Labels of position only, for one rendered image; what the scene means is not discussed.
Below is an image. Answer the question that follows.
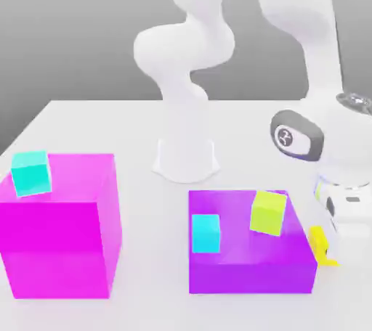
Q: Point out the small yellow cube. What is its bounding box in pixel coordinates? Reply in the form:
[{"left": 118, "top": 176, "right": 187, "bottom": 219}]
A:
[{"left": 307, "top": 225, "right": 341, "bottom": 268}]

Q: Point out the small cyan cube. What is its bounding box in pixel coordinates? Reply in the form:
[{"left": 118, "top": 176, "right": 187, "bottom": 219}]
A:
[{"left": 191, "top": 213, "right": 222, "bottom": 254}]

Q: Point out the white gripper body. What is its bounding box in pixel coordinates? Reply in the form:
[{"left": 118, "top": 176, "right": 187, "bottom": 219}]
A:
[{"left": 327, "top": 216, "right": 372, "bottom": 262}]

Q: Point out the small teal cube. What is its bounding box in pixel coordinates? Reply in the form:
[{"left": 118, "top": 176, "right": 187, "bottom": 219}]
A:
[{"left": 10, "top": 150, "right": 53, "bottom": 198}]

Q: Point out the large magenta box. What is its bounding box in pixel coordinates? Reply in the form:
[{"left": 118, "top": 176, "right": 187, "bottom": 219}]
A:
[{"left": 0, "top": 152, "right": 123, "bottom": 300}]

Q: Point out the small lime cube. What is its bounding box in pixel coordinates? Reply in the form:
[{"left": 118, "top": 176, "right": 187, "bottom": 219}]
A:
[{"left": 249, "top": 190, "right": 288, "bottom": 237}]

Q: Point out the large purple box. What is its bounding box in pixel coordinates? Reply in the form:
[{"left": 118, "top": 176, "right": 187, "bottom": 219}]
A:
[{"left": 187, "top": 189, "right": 318, "bottom": 295}]

